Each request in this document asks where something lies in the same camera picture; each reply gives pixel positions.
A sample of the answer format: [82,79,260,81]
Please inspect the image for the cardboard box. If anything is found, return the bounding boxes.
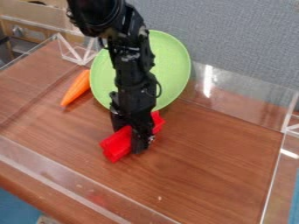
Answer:
[0,0,78,31]

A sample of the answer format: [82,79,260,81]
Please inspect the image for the black cable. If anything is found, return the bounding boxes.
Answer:
[146,78,164,99]

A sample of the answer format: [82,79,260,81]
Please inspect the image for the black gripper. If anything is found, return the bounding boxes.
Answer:
[109,73,160,154]

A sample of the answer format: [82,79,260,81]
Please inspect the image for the green round plate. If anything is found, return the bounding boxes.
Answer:
[89,30,192,111]

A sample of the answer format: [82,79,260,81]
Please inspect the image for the orange toy carrot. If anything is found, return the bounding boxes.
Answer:
[59,70,89,107]

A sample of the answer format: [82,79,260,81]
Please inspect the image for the clear acrylic tray wall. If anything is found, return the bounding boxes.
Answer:
[0,40,296,224]

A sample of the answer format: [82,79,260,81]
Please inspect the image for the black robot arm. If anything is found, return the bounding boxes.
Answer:
[66,0,162,154]

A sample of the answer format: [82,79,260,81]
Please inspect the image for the red star-shaped block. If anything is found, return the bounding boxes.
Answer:
[98,111,165,163]

